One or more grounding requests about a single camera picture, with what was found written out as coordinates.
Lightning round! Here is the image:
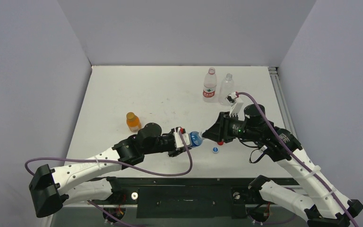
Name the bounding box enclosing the orange juice bottle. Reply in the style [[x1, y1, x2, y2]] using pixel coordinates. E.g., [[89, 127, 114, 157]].
[[126, 112, 142, 132]]

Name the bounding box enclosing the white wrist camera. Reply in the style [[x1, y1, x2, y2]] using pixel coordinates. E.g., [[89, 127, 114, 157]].
[[225, 92, 243, 117], [173, 127, 190, 150]]

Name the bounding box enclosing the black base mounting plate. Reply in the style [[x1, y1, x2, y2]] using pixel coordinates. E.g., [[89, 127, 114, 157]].
[[59, 177, 311, 220]]

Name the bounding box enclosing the red label water bottle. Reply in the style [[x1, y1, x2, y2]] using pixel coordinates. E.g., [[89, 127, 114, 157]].
[[202, 68, 217, 102]]

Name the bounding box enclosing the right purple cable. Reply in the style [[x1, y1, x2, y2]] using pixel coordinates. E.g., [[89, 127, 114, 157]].
[[235, 91, 360, 227]]

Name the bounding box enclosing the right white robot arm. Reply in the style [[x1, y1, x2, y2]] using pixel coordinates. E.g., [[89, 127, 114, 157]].
[[203, 104, 363, 227]]

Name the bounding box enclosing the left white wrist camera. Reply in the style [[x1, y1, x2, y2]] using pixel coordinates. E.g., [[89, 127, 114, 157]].
[[173, 127, 190, 150]]

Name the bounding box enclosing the aluminium rail frame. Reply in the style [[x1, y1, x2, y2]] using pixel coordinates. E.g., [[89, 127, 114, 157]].
[[268, 66, 328, 208]]

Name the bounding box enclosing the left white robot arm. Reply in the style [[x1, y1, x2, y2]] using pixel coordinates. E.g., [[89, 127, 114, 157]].
[[25, 123, 202, 218]]

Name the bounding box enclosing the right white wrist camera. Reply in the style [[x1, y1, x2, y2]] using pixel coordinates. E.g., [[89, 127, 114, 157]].
[[225, 92, 243, 117]]

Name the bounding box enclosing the blue label water bottle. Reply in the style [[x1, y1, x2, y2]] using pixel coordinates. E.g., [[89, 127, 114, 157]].
[[189, 131, 204, 148]]

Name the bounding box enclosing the clear empty plastic bottle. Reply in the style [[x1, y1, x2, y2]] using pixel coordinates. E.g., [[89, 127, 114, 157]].
[[218, 73, 234, 105]]

